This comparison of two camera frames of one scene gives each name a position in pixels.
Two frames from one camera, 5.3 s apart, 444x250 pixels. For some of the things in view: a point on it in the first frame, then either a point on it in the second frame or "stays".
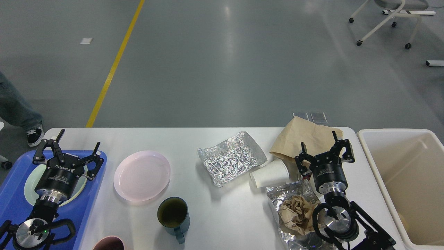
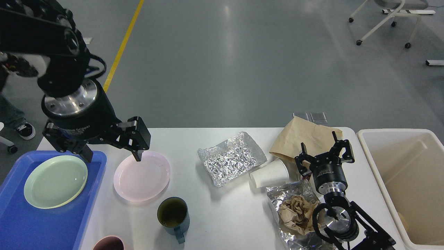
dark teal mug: x=173 y=215 stays
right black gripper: x=329 y=173 stays
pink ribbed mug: x=110 y=243 stays
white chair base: x=5 y=164 to x=11 y=148
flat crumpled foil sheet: x=278 y=193 stays
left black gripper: x=58 y=181 to x=82 y=117
